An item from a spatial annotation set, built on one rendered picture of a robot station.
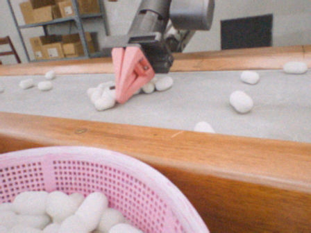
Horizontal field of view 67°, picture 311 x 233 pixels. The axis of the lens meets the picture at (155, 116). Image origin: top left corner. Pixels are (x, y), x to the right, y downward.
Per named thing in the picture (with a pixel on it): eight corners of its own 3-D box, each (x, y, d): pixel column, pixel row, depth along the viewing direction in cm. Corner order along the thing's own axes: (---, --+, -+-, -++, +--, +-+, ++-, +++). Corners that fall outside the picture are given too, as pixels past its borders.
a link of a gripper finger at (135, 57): (120, 90, 31) (142, 35, 34) (80, 88, 34) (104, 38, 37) (142, 113, 36) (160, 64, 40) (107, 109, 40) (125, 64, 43)
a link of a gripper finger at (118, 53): (135, 91, 30) (157, 34, 33) (93, 89, 33) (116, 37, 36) (156, 115, 35) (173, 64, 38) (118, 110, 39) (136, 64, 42)
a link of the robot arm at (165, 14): (150, 11, 46) (141, -15, 41) (184, 11, 43) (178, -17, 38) (139, 39, 43) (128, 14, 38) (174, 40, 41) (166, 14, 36)
